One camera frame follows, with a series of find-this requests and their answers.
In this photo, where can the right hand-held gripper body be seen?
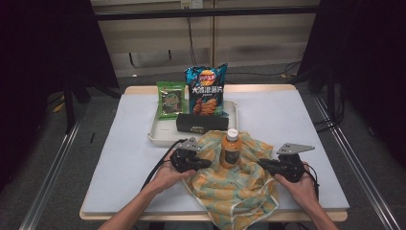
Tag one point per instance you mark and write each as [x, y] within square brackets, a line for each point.
[288, 166]

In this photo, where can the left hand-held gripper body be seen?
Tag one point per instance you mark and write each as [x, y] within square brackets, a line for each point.
[185, 156]

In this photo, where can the orange juice bottle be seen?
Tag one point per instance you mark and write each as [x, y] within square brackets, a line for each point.
[230, 153]

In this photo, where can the white plastic tray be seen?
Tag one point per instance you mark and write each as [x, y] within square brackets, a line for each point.
[162, 134]

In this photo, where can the black oblong box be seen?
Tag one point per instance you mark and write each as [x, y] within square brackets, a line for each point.
[202, 123]

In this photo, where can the orange-slice print fabric bag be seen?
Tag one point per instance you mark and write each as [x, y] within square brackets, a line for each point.
[236, 191]

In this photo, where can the green snack packet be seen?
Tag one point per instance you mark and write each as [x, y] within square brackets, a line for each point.
[170, 102]

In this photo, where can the blue potato chip bag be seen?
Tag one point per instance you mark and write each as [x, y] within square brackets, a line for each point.
[207, 92]

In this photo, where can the person's right hand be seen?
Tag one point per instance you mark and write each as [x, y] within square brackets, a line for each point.
[300, 191]

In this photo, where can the person's left hand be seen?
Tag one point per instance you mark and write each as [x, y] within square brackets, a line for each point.
[166, 177]

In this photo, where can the white table cover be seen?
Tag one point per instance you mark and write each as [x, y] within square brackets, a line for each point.
[127, 134]

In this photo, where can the wooden table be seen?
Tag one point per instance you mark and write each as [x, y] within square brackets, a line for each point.
[255, 87]

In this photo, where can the small black floor object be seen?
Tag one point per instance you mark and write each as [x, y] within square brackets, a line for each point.
[92, 137]

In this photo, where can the black metal stand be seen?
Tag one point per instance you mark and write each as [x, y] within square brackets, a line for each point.
[68, 105]

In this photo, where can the black curtain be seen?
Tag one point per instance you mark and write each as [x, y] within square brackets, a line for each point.
[367, 64]
[38, 64]

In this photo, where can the black horizontal bar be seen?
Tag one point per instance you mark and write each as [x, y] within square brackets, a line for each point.
[207, 12]

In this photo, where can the metal floor rail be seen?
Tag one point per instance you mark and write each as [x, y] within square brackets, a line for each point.
[357, 166]
[51, 179]

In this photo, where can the white wall socket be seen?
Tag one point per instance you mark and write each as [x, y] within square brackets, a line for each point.
[191, 4]

